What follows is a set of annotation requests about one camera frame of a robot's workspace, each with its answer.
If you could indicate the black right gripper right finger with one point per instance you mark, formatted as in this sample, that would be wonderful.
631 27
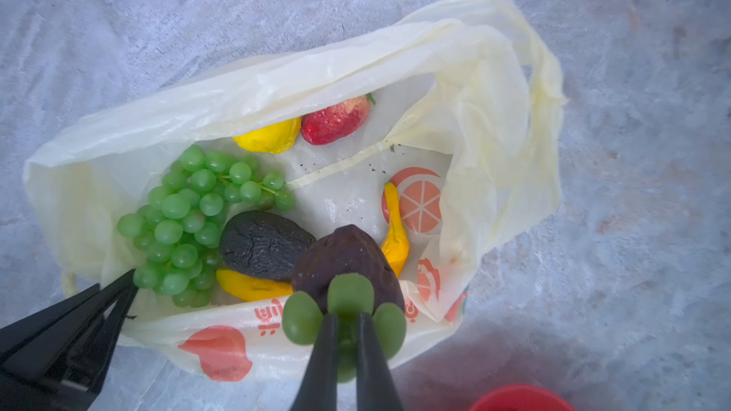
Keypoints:
375 388

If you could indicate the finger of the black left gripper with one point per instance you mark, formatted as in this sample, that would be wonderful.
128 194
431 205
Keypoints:
25 329
91 330

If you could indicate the yellow fruit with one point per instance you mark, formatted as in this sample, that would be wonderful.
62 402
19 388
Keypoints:
274 139

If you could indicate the yellow banana in bag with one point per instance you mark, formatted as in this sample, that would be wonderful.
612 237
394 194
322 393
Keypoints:
395 248

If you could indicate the purple mangosteen green calyx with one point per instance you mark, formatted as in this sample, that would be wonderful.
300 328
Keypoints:
346 274

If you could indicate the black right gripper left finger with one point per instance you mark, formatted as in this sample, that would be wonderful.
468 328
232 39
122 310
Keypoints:
318 390

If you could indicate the dark avocado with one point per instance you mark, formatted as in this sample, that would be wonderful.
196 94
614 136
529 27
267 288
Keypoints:
263 245

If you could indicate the red fruit in bag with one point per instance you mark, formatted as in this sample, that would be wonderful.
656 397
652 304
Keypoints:
336 122

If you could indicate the pale yellow plastic bag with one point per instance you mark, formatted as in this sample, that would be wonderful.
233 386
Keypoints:
468 111

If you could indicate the red flower-shaped plate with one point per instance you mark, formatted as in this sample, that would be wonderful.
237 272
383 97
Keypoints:
521 397

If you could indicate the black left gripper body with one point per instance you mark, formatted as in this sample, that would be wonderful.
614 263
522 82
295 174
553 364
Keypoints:
38 381

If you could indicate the green grapes bunch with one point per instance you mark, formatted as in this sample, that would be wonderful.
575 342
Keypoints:
182 224

